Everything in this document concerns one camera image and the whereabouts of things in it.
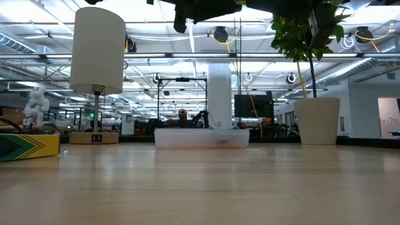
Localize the white shade table lamp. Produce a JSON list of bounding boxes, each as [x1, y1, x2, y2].
[[68, 6, 126, 145]]

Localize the green plant in white pot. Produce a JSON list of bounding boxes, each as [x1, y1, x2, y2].
[[270, 0, 354, 146]]

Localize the yellow green crayon box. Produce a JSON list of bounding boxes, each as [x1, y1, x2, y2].
[[0, 133, 61, 163]]

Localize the clear purple-lid pencil case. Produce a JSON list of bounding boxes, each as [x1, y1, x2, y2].
[[154, 127, 251, 149]]

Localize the white humanoid robot figure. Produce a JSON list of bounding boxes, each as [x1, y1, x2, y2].
[[24, 86, 51, 126]]

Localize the brown cardboard box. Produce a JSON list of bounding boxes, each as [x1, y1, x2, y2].
[[1, 107, 26, 126]]

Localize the black monitor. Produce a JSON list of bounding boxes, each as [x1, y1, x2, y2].
[[234, 92, 275, 119]]

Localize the white round pillar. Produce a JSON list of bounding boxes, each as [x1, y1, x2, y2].
[[207, 63, 233, 130]]

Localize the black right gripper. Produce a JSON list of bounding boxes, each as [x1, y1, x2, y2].
[[173, 0, 243, 34]]

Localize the black background rig frame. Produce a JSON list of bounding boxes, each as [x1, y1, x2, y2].
[[157, 77, 209, 129]]

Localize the black ceiling cable reel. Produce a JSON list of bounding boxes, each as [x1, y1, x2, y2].
[[355, 26, 375, 44], [213, 26, 229, 44], [125, 33, 138, 53]]

